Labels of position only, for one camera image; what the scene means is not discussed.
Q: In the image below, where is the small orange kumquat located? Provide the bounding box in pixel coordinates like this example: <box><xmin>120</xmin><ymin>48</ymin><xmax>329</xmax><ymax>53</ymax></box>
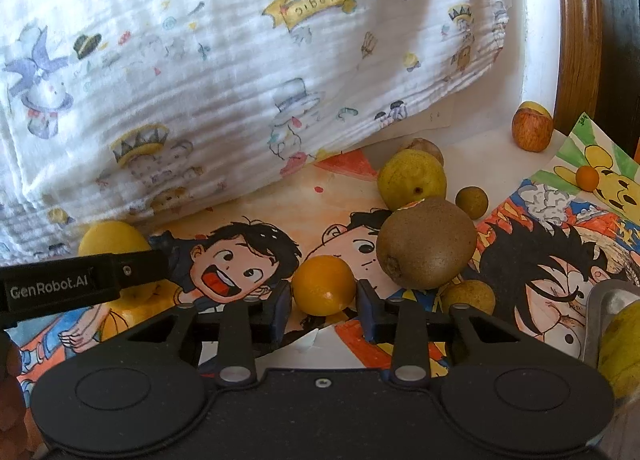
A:
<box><xmin>291</xmin><ymin>255</ymin><xmax>357</xmax><ymax>317</ymax></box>

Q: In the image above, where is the small brown longan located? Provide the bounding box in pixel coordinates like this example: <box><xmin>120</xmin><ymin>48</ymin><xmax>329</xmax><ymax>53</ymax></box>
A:
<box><xmin>440</xmin><ymin>280</ymin><xmax>496</xmax><ymax>315</ymax></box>
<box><xmin>454</xmin><ymin>186</ymin><xmax>489</xmax><ymax>220</ymax></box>

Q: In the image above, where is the brown kiwi with sticker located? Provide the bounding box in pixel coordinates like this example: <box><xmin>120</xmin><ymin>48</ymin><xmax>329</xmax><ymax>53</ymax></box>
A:
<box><xmin>376</xmin><ymin>197</ymin><xmax>477</xmax><ymax>291</ymax></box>

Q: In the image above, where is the yellow lemon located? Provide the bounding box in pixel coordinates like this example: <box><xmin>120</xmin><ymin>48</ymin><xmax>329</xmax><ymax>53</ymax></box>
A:
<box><xmin>77</xmin><ymin>219</ymin><xmax>158</xmax><ymax>304</ymax></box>

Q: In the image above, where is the yellow-green guava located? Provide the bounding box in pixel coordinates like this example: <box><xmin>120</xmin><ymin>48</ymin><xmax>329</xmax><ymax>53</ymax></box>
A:
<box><xmin>378</xmin><ymin>149</ymin><xmax>447</xmax><ymax>211</ymax></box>

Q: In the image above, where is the green-yellow pear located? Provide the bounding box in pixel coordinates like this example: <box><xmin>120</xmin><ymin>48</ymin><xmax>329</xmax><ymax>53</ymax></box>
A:
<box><xmin>598</xmin><ymin>301</ymin><xmax>640</xmax><ymax>402</ymax></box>

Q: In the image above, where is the small orange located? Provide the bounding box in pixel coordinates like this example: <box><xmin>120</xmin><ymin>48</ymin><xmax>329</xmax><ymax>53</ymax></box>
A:
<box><xmin>575</xmin><ymin>165</ymin><xmax>600</xmax><ymax>192</ymax></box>

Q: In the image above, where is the brown striped round fruit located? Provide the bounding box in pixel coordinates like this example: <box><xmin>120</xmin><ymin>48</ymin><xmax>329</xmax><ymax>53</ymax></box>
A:
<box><xmin>399</xmin><ymin>138</ymin><xmax>445</xmax><ymax>166</ymax></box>

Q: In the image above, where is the person's left hand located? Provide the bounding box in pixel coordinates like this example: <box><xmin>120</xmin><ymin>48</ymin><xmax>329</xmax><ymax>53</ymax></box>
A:
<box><xmin>0</xmin><ymin>331</ymin><xmax>41</xmax><ymax>459</ymax></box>

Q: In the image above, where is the two boys drawing paper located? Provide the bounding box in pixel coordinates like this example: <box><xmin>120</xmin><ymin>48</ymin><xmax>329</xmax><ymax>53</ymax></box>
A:
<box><xmin>10</xmin><ymin>150</ymin><xmax>399</xmax><ymax>394</ymax></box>

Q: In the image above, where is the grey metal baking tray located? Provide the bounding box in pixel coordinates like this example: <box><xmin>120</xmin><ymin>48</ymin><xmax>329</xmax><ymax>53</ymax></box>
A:
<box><xmin>580</xmin><ymin>279</ymin><xmax>639</xmax><ymax>368</ymax></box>

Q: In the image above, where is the red apple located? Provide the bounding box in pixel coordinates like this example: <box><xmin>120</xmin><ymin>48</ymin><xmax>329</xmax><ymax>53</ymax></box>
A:
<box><xmin>512</xmin><ymin>108</ymin><xmax>554</xmax><ymax>153</ymax></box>

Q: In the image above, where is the white cartoon print cloth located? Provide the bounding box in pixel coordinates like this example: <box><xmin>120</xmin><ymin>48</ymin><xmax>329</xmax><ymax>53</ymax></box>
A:
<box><xmin>1</xmin><ymin>0</ymin><xmax>510</xmax><ymax>265</ymax></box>

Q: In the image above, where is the yellow fruit behind apple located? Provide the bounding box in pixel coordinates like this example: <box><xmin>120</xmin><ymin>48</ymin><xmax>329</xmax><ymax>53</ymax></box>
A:
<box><xmin>518</xmin><ymin>101</ymin><xmax>552</xmax><ymax>117</ymax></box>

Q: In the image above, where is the winnie bear drawing paper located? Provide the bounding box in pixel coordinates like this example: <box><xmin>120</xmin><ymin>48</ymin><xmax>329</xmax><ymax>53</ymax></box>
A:
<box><xmin>530</xmin><ymin>113</ymin><xmax>639</xmax><ymax>225</ymax></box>

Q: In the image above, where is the black appliance door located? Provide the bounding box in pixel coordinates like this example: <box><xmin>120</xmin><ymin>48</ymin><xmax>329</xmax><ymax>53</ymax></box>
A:
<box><xmin>596</xmin><ymin>0</ymin><xmax>639</xmax><ymax>155</ymax></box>

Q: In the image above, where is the brown wooden frame post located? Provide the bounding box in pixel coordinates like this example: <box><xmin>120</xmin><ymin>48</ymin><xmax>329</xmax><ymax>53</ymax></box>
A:
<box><xmin>554</xmin><ymin>0</ymin><xmax>603</xmax><ymax>135</ymax></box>

